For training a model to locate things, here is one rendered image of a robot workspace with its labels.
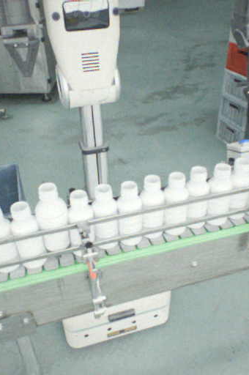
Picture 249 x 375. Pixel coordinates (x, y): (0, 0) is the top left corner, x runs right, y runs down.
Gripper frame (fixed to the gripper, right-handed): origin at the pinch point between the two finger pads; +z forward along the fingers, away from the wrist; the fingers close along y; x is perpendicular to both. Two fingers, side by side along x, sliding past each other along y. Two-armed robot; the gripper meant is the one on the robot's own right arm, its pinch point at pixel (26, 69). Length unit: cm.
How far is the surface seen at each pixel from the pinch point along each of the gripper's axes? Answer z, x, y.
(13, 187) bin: 55, -12, -42
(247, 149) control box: 29, 57, 2
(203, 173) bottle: 24.0, 35.0, 16.5
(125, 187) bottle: 25.4, 16.7, 13.8
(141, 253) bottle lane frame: 41.2, 18.3, 20.2
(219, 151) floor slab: 138, 160, -170
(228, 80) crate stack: 80, 171, -187
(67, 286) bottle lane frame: 46, -1, 20
